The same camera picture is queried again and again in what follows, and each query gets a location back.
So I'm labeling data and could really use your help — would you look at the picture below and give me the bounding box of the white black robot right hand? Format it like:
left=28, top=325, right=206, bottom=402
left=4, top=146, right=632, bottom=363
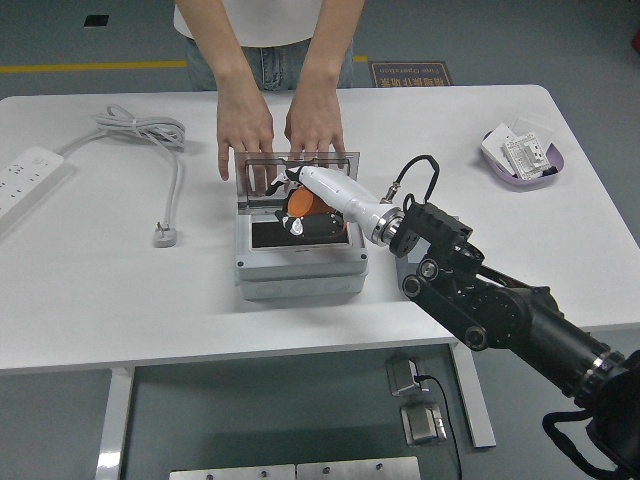
left=263, top=164, right=401, bottom=244

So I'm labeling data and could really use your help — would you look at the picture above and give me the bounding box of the person's right hand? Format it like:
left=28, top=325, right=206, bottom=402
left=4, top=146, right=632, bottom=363
left=216, top=89, right=276, bottom=196

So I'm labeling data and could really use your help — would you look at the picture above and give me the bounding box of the person's left hand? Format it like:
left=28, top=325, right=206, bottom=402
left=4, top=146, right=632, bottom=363
left=283, top=89, right=347, bottom=174

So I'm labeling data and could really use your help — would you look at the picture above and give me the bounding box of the orange cylinder battery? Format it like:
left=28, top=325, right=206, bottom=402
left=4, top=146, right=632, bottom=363
left=285, top=186, right=350, bottom=240

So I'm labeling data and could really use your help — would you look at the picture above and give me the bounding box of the transparent hinged box lid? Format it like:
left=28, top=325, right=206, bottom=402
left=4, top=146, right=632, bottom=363
left=233, top=149, right=361, bottom=209

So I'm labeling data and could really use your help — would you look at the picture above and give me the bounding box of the grey plastic junction box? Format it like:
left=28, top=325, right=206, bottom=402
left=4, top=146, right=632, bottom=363
left=233, top=199, right=370, bottom=301

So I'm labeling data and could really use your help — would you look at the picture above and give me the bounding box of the silver metal floor box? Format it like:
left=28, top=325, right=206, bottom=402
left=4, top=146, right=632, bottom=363
left=385, top=353, right=426, bottom=398
left=399, top=402, right=447, bottom=446

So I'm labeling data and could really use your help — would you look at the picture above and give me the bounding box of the person's torso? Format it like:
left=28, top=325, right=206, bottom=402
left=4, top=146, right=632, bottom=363
left=173, top=0, right=356, bottom=92

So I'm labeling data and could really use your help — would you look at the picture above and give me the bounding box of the brown floor sign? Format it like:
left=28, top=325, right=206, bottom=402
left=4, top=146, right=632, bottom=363
left=368, top=60, right=454, bottom=89

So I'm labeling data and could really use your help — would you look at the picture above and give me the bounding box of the white power plug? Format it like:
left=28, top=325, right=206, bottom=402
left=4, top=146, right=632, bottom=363
left=153, top=221, right=179, bottom=249

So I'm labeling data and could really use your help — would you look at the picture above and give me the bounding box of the white square plate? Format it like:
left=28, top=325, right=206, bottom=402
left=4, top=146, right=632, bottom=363
left=481, top=124, right=519, bottom=174

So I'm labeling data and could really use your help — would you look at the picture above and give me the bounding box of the yellow floor tape line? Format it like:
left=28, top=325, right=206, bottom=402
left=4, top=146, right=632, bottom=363
left=0, top=54, right=370, bottom=75

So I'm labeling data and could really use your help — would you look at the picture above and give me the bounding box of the purple plastic tray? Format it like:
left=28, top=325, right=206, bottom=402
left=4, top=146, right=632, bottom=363
left=480, top=127, right=566, bottom=191

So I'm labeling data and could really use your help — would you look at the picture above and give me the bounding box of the white printed socket module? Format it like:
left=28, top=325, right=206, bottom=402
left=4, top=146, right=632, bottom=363
left=501, top=132, right=549, bottom=180

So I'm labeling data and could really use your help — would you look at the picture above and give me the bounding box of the white power strip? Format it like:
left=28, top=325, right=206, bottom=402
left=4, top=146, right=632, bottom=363
left=0, top=144, right=70, bottom=234

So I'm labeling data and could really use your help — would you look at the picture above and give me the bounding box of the white table leg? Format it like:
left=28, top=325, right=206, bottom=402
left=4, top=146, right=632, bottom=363
left=97, top=367, right=136, bottom=480
left=448, top=343, right=497, bottom=449

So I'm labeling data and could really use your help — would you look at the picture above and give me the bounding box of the white power cord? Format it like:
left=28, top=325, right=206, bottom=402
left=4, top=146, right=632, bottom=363
left=55, top=103, right=189, bottom=229

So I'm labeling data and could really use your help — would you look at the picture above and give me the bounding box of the thin black floor cable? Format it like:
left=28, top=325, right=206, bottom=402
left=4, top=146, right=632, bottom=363
left=413, top=373, right=464, bottom=480

